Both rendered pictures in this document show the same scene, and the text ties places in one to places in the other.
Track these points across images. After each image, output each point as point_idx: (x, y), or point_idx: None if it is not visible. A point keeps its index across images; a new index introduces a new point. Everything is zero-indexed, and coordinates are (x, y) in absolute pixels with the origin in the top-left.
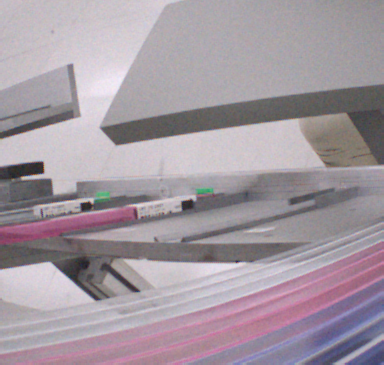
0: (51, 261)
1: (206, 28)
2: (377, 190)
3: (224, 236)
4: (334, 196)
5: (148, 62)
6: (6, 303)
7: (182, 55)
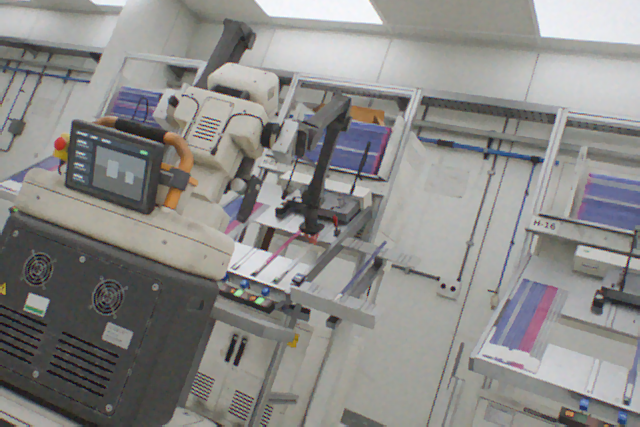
0: None
1: (250, 317)
2: None
3: (249, 249)
4: (232, 266)
5: (275, 326)
6: (266, 223)
7: (261, 321)
